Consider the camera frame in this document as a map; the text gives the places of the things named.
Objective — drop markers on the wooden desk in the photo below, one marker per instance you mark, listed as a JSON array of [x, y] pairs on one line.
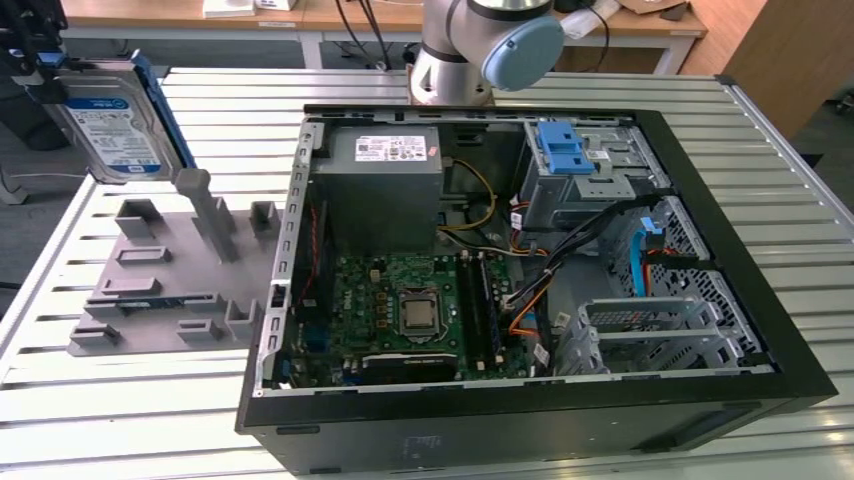
[[167, 22]]

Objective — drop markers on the black graphics card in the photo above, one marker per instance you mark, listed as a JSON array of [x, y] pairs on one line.
[[407, 367]]

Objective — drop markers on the grey optical drive cage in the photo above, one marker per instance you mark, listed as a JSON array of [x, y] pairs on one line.
[[587, 192]]

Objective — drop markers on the grey metal disk bay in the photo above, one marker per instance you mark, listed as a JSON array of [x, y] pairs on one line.
[[667, 336]]

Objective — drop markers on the grey power supply unit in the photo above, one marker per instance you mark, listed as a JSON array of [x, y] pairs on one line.
[[381, 200]]

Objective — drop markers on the hard disk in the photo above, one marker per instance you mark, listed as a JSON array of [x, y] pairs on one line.
[[114, 130]]

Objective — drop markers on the silver CPU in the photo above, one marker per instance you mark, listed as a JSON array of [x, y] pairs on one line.
[[419, 314]]

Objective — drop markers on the blue drive latch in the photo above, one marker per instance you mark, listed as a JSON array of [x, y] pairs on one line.
[[561, 160]]

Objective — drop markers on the white box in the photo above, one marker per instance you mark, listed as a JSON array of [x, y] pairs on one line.
[[230, 7]]

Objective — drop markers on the green motherboard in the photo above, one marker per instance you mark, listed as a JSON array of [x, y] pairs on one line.
[[361, 300]]

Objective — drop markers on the black PC case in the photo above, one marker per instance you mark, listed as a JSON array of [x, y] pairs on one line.
[[534, 430]]

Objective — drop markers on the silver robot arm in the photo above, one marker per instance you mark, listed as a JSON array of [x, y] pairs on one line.
[[447, 30]]

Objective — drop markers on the wooden cabinet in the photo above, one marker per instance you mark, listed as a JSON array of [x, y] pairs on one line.
[[788, 60]]

